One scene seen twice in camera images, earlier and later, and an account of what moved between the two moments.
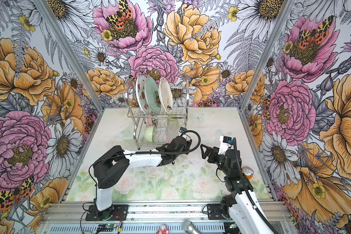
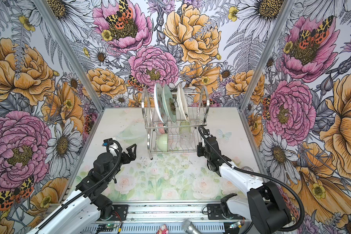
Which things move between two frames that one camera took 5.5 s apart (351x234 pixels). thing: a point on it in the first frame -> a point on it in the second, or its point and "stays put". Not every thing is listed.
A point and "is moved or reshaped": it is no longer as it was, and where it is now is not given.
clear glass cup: (172, 131) is moved or reshaped
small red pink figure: (163, 230) stays put
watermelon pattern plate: (141, 94) -> (159, 101)
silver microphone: (189, 227) stays put
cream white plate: (165, 94) -> (183, 102)
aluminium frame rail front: (276, 211) stays put
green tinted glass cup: (172, 122) -> (185, 127)
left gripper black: (187, 146) -> (132, 155)
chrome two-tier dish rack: (153, 128) -> (172, 119)
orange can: (247, 171) stays put
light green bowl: (149, 132) -> (162, 141)
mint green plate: (152, 94) -> (168, 102)
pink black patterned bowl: (152, 121) -> (161, 130)
